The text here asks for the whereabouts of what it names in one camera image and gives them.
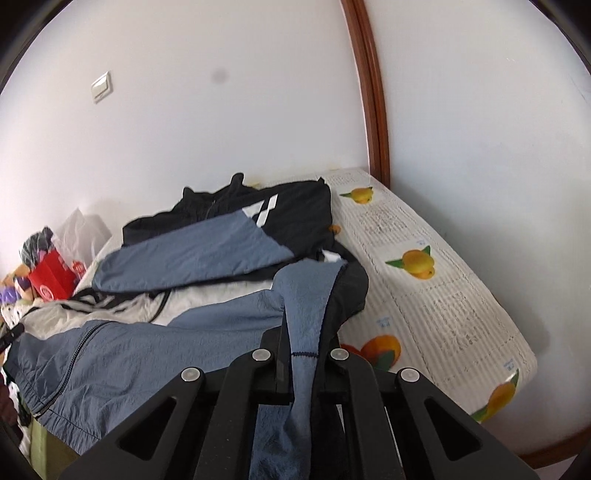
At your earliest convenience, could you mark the grey plaid cloth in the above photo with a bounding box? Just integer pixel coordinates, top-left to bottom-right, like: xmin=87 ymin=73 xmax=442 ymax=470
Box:
xmin=19 ymin=226 xmax=56 ymax=268

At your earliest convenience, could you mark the wooden door frame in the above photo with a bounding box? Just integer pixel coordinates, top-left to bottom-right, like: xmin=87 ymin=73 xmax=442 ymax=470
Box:
xmin=341 ymin=0 xmax=391 ymax=188

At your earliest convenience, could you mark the green bed sheet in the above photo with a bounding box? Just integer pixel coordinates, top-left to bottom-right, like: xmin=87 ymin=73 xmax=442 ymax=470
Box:
xmin=28 ymin=415 xmax=79 ymax=480

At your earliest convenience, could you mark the white wall switch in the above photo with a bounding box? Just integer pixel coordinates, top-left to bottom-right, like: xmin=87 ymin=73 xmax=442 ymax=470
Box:
xmin=90 ymin=71 xmax=113 ymax=103

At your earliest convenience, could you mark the fruit print tablecloth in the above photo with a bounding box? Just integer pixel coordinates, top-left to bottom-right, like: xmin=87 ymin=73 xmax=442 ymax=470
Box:
xmin=69 ymin=168 xmax=539 ymax=423

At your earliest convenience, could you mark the white plastic shopping bag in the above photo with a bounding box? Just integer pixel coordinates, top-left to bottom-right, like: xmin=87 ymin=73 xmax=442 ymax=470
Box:
xmin=52 ymin=208 xmax=112 ymax=278

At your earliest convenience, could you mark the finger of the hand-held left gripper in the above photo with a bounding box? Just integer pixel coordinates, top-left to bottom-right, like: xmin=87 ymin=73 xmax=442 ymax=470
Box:
xmin=0 ymin=322 xmax=26 ymax=354

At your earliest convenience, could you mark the black white blue jacket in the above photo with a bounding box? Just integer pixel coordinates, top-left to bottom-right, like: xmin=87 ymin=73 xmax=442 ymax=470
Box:
xmin=9 ymin=173 xmax=370 ymax=480

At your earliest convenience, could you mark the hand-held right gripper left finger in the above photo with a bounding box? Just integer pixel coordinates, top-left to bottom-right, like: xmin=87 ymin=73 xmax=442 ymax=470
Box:
xmin=58 ymin=325 xmax=296 ymax=480

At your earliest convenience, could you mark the red paper bag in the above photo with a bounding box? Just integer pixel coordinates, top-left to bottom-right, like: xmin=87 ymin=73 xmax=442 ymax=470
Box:
xmin=28 ymin=249 xmax=77 ymax=301

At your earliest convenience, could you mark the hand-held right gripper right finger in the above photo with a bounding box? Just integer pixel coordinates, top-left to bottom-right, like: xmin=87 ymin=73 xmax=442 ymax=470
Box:
xmin=316 ymin=344 xmax=541 ymax=480

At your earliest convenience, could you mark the patchwork pillow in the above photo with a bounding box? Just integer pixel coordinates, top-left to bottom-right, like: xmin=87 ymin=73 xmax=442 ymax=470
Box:
xmin=2 ymin=264 xmax=33 ymax=301

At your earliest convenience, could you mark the wooden baseboard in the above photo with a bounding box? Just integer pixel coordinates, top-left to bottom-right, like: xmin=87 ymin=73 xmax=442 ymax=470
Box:
xmin=519 ymin=440 xmax=578 ymax=469

